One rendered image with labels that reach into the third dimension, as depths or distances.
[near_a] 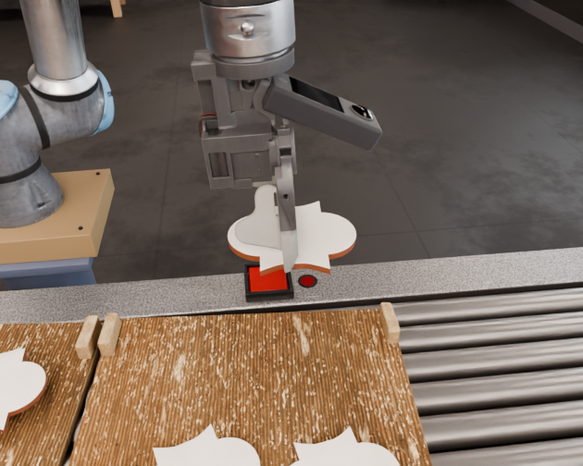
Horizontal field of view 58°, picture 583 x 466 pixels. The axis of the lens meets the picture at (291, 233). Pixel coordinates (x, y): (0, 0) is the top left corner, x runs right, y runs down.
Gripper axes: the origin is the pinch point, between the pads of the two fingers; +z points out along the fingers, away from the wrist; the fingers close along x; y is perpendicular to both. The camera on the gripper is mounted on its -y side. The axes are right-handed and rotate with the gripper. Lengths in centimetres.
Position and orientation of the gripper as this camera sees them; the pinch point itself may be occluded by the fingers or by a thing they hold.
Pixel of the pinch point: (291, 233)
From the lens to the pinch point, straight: 56.5
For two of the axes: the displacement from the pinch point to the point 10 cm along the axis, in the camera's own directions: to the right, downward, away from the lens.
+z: 0.6, 7.9, 6.1
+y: -10.0, 0.8, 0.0
